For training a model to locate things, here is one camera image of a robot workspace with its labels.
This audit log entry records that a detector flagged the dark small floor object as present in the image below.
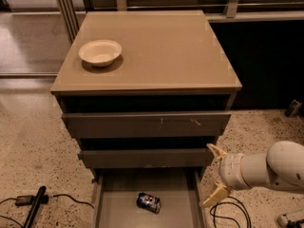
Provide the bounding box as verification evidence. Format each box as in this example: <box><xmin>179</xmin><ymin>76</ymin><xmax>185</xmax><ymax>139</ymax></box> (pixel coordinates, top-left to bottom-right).
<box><xmin>284</xmin><ymin>100</ymin><xmax>302</xmax><ymax>117</ymax></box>

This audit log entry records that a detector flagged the grey top drawer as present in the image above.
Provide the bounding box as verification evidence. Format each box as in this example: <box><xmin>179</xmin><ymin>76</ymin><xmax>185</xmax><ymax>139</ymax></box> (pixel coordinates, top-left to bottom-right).
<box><xmin>62</xmin><ymin>111</ymin><xmax>231</xmax><ymax>139</ymax></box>

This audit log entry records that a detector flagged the grey open bottom drawer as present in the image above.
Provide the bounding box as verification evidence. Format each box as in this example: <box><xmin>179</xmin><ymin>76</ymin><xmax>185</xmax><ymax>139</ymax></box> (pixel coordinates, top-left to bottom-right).
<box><xmin>92</xmin><ymin>168</ymin><xmax>207</xmax><ymax>228</ymax></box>

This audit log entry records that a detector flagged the black coiled cable right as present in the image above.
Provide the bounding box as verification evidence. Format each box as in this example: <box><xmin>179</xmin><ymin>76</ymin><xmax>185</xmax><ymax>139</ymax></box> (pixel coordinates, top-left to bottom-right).
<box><xmin>209</xmin><ymin>196</ymin><xmax>252</xmax><ymax>228</ymax></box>

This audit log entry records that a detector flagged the black power adapter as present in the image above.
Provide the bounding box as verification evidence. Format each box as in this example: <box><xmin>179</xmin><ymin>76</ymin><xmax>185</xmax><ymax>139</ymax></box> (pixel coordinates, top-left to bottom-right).
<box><xmin>15</xmin><ymin>195</ymin><xmax>33</xmax><ymax>206</ymax></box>

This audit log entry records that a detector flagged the white paper bowl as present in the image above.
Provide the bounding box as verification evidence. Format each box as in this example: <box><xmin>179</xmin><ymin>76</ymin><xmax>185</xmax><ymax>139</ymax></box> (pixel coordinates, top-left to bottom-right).
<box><xmin>79</xmin><ymin>40</ymin><xmax>122</xmax><ymax>67</ymax></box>

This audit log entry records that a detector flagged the white power strip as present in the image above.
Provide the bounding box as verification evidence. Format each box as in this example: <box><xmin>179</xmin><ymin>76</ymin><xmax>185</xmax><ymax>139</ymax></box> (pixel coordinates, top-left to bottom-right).
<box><xmin>277</xmin><ymin>210</ymin><xmax>304</xmax><ymax>228</ymax></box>

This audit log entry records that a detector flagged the grey drawer cabinet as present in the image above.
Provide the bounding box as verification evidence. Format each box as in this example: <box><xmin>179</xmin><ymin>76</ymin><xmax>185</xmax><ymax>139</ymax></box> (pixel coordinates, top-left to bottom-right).
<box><xmin>51</xmin><ymin>10</ymin><xmax>241</xmax><ymax>179</ymax></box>

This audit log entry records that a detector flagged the grey middle drawer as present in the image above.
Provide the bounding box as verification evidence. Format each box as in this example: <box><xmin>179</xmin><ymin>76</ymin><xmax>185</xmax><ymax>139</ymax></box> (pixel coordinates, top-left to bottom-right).
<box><xmin>79</xmin><ymin>148</ymin><xmax>214</xmax><ymax>169</ymax></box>

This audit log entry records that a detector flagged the metal shelf rack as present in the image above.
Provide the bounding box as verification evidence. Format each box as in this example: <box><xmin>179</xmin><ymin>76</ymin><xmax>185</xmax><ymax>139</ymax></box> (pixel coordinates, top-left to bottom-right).
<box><xmin>57</xmin><ymin>0</ymin><xmax>304</xmax><ymax>37</ymax></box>

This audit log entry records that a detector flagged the blue pepsi can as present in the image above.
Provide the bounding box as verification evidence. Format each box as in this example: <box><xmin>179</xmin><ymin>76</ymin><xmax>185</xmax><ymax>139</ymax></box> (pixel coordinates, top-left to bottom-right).
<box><xmin>136</xmin><ymin>192</ymin><xmax>162</xmax><ymax>214</ymax></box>

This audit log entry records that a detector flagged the black rod on floor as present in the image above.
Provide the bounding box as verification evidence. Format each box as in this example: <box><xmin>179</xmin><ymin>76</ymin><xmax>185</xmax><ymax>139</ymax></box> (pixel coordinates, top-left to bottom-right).
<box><xmin>23</xmin><ymin>186</ymin><xmax>48</xmax><ymax>228</ymax></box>

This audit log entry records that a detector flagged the black cable left floor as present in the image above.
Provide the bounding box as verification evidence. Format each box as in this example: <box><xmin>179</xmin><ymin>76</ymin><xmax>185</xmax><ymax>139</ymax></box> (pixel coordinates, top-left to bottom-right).
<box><xmin>0</xmin><ymin>193</ymin><xmax>95</xmax><ymax>228</ymax></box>

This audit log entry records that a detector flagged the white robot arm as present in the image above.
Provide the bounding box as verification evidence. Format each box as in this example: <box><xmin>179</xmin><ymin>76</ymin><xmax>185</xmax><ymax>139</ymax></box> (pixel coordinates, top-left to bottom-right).
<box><xmin>199</xmin><ymin>141</ymin><xmax>304</xmax><ymax>208</ymax></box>

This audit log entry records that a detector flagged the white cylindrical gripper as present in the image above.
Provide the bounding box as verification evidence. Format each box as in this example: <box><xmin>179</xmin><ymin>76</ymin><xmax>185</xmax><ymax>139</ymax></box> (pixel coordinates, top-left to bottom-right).
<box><xmin>200</xmin><ymin>143</ymin><xmax>249</xmax><ymax>208</ymax></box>

